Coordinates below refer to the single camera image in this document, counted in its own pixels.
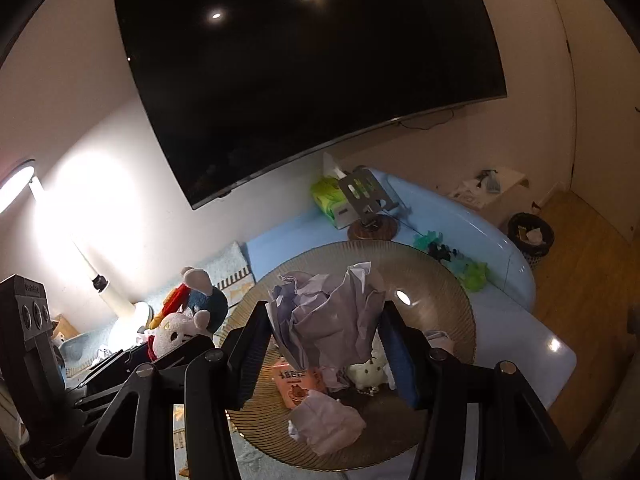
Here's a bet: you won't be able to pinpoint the green tissue box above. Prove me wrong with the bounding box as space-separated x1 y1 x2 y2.
310 152 360 231

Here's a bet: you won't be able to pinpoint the small round white plush toy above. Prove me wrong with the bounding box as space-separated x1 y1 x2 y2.
346 350 389 399

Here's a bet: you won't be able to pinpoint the white side cabinet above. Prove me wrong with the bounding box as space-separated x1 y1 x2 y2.
445 167 531 231

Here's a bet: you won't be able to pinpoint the metal tablet stand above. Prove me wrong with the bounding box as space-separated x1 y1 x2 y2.
339 169 403 243

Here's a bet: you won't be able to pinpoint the light green plastic toy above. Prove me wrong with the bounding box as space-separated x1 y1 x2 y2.
451 255 494 294

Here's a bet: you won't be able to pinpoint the black curved television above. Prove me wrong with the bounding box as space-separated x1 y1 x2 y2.
111 0 508 211

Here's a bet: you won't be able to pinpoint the blue plush toy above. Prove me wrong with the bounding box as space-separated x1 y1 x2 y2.
179 266 230 336

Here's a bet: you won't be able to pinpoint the white cat plush toy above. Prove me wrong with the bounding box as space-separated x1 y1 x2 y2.
151 312 197 361

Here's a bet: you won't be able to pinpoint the black mesh trash bin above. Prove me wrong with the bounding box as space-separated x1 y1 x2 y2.
507 212 556 271

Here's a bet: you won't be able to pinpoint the blue patterned woven mat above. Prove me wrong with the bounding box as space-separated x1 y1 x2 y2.
55 240 416 480

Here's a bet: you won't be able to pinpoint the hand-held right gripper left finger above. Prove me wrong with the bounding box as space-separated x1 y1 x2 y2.
70 300 274 480

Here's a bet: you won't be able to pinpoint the black television cable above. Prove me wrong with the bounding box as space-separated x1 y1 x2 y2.
399 107 455 129

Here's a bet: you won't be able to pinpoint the large lined paper wad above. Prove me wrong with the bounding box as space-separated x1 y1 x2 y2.
266 261 387 393

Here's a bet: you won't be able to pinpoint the small grey object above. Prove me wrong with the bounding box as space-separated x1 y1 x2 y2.
476 168 504 194

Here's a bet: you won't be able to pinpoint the orange cartoon box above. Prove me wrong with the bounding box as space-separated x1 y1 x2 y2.
272 362 328 411

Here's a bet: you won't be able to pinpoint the white paper wad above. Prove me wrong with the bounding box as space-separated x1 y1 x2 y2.
287 389 367 456

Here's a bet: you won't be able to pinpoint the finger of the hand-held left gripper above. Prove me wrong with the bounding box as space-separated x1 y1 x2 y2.
60 382 126 413
80 334 217 386

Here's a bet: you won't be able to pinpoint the teal plastic toy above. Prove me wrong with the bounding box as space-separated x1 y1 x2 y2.
414 230 444 254

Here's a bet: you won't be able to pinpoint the amber ribbed glass plate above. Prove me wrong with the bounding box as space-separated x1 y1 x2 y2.
219 240 477 472

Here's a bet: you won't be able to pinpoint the small black clips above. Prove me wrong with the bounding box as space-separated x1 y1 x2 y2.
430 242 459 264

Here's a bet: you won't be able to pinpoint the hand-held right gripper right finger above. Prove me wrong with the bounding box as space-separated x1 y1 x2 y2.
377 301 583 480

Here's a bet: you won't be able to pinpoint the white desk lamp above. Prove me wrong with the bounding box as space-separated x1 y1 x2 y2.
0 159 153 353

